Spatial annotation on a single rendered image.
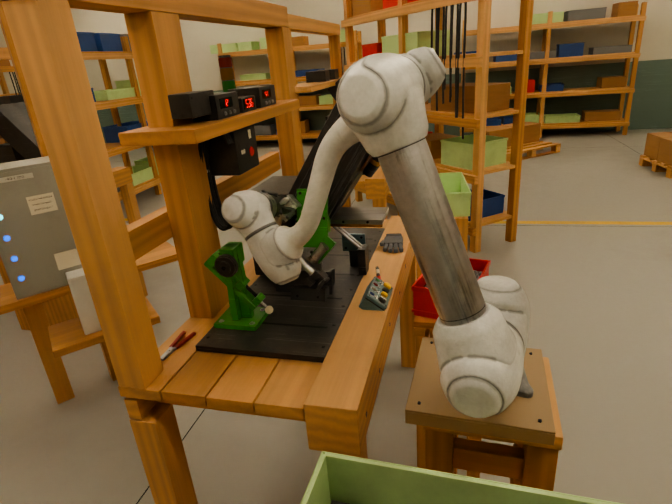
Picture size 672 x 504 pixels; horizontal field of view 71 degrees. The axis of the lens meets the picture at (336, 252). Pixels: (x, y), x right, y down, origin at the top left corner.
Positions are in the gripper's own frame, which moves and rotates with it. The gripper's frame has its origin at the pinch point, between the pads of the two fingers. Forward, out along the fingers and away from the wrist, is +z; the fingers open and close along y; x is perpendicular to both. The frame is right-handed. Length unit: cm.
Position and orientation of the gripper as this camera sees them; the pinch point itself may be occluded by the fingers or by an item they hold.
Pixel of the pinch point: (288, 204)
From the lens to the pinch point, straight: 166.4
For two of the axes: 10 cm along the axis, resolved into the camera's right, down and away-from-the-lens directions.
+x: -6.9, 6.6, 2.8
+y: -6.7, -7.4, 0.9
